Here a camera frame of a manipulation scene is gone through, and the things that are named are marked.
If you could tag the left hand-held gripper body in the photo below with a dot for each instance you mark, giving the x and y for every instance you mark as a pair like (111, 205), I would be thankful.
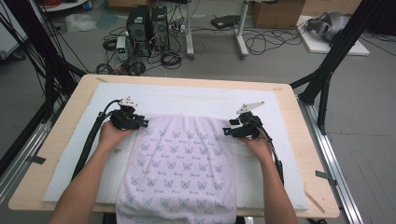
(124, 119)

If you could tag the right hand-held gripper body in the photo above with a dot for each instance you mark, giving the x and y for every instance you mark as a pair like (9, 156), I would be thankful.
(252, 124)

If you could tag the lavender cat print towel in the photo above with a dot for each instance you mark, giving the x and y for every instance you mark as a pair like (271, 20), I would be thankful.
(180, 168)

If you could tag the person's left hand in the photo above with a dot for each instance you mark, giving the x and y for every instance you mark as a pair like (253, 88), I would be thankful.
(110, 137)

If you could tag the person's right hand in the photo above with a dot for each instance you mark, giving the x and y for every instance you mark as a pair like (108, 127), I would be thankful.
(258, 149)

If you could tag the white foam mat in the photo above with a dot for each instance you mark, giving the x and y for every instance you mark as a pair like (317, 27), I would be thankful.
(186, 99)

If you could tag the white power supply box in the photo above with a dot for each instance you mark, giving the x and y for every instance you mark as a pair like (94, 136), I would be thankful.
(121, 48)

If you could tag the large black computer tower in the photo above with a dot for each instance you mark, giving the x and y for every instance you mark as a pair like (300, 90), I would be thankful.
(138, 29)

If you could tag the dark tape strip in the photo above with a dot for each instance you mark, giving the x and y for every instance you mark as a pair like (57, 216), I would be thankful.
(37, 160)
(325, 176)

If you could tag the white desk leg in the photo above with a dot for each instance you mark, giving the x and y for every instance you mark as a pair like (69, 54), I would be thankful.
(189, 31)
(241, 31)

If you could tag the slim black computer tower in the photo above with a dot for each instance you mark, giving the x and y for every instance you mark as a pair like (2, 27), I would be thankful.
(160, 28)

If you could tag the thin wooden strip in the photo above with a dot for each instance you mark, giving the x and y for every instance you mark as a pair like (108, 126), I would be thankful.
(315, 201)

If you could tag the black flat device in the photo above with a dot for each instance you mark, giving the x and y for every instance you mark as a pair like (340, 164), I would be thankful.
(224, 21)

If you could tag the person's dark clothing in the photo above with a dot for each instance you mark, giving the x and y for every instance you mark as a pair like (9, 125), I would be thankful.
(109, 219)

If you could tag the white floor board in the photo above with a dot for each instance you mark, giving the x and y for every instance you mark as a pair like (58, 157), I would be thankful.
(317, 46)

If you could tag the clear plastic bag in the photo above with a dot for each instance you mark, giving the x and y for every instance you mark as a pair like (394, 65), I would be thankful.
(79, 22)

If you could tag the brown cardboard box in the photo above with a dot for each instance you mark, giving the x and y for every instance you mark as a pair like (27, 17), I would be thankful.
(277, 14)

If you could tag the grey rounded device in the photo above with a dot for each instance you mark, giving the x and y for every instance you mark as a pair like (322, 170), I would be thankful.
(333, 25)

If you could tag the white round table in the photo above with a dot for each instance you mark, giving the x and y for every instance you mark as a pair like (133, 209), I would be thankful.
(65, 5)

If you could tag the white cabinet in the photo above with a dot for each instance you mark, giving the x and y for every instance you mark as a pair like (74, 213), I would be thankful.
(9, 37)

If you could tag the aluminium rail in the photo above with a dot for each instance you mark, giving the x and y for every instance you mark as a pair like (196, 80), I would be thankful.
(28, 149)
(330, 155)

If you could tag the black metal frame stand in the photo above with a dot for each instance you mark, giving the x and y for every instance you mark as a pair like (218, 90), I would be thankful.
(330, 62)
(53, 71)

